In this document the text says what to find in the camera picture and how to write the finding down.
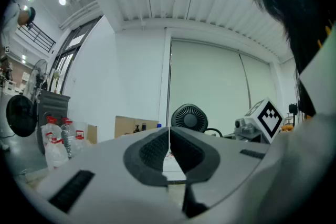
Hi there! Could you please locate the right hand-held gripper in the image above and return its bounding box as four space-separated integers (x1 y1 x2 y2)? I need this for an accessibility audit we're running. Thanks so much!
230 97 286 145

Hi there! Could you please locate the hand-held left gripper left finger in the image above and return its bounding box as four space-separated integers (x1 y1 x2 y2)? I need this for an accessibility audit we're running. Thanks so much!
36 127 184 224

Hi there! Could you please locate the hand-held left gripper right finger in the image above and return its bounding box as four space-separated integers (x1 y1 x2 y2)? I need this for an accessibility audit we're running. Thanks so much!
170 126 271 218

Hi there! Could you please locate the black hair dryer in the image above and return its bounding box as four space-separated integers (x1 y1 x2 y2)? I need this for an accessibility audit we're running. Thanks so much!
170 103 224 138

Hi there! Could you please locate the white roller blind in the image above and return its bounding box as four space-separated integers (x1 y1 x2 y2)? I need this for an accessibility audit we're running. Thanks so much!
240 54 278 113
169 38 250 128

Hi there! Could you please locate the clear water jug red cap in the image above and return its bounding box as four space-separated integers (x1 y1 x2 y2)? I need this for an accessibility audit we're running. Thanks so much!
40 115 62 140
44 132 69 171
72 130 89 153

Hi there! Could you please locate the small brown cardboard box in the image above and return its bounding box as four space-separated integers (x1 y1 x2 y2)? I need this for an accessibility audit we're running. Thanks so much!
87 124 98 145

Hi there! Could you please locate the ribbed clear water jug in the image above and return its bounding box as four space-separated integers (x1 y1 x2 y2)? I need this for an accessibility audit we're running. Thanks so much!
60 118 76 159

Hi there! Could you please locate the large brown cardboard sheet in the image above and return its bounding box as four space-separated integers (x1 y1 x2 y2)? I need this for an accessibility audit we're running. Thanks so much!
114 115 160 139

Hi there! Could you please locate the person's black printed shirt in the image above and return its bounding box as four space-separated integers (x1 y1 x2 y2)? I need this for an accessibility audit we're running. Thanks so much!
299 20 336 119

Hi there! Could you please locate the black cabinet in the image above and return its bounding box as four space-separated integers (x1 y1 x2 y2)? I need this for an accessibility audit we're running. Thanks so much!
36 89 71 155

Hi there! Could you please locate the black round fan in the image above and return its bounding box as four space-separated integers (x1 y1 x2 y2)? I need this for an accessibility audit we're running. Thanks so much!
5 94 38 138

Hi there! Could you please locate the white standing fan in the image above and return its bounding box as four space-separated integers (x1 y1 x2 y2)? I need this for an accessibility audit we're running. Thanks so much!
23 58 48 103

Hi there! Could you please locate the black railing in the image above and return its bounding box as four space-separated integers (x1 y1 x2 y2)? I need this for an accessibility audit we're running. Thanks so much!
17 22 57 53

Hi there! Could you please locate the black camera on tripod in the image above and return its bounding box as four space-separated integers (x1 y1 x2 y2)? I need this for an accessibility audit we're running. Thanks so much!
287 103 299 126

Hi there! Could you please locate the black sliding door frame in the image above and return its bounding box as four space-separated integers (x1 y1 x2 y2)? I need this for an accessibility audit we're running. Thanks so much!
48 15 103 95

